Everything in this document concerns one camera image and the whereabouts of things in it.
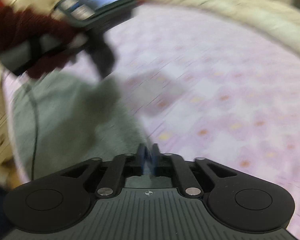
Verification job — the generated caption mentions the grey knitted pants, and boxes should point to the grey knitted pants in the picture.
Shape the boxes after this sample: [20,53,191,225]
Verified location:
[10,72,147,183]

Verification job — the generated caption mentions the thin black cable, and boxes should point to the thin black cable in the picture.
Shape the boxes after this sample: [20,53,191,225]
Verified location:
[25,84,39,181]

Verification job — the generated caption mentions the pink patterned bed sheet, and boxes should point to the pink patterned bed sheet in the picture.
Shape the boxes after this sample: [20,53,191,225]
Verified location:
[4,4,300,239]

